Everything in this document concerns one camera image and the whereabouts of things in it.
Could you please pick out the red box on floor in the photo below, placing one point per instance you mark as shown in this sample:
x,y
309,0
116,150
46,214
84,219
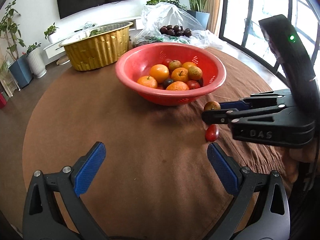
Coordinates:
x,y
3,101

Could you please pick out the brown longan fruit top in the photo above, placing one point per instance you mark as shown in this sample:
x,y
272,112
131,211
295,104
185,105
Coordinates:
x,y
174,64

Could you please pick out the bushy plant white tall pot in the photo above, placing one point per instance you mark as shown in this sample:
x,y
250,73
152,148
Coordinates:
x,y
174,2

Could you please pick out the large orange with stem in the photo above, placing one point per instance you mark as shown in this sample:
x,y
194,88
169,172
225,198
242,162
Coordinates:
x,y
178,86

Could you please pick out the small plant white pot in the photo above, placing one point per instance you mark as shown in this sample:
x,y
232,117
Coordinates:
x,y
50,31

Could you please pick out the red tomato lower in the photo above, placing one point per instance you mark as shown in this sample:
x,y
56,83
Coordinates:
x,y
192,84

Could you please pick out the tall plant blue pot left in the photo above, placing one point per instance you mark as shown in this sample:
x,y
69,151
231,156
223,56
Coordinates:
x,y
11,33

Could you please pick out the pile of dark plums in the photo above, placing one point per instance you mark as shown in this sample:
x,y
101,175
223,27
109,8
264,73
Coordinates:
x,y
175,30

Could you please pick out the yellow orange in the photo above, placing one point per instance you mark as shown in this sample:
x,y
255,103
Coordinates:
x,y
187,65

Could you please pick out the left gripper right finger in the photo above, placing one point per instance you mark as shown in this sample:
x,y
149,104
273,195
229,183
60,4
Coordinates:
x,y
259,208

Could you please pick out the white tv cabinet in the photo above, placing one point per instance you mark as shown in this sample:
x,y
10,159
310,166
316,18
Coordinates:
x,y
58,47

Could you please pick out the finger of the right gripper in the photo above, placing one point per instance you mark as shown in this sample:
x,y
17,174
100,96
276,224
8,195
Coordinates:
x,y
260,101
252,112

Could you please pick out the small tangerine near bowl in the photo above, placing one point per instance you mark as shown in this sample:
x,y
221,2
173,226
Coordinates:
x,y
180,74

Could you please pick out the beige curtain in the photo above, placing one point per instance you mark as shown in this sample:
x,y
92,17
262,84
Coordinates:
x,y
212,7

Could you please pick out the tangerine left middle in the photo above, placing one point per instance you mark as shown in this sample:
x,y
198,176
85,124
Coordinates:
x,y
148,81

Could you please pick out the dark plum front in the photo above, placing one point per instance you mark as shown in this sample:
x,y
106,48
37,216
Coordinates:
x,y
167,82

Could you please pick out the large orange front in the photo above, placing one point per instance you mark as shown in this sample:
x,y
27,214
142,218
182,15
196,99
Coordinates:
x,y
159,72

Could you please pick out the red plastic colander bowl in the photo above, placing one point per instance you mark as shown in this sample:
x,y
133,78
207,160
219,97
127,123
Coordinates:
x,y
170,74

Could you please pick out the clear plastic bag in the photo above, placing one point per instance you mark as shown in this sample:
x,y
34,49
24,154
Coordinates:
x,y
156,16

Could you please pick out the right hand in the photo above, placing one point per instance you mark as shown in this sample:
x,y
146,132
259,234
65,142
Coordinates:
x,y
292,157

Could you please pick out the plant white ribbed pot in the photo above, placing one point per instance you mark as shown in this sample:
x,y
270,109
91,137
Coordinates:
x,y
35,60

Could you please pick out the gold foil basin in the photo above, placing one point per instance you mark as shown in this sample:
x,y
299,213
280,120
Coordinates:
x,y
100,50

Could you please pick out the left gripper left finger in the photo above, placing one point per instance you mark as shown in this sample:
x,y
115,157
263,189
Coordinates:
x,y
53,208

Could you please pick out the green leafy vegetables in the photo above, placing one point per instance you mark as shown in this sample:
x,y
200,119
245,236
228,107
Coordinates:
x,y
95,32

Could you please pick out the brown longan fruit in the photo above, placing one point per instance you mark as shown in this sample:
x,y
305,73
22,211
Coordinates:
x,y
195,73
212,105
174,64

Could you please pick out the small red tomato on table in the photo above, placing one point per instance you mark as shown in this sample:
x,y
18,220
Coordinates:
x,y
212,133

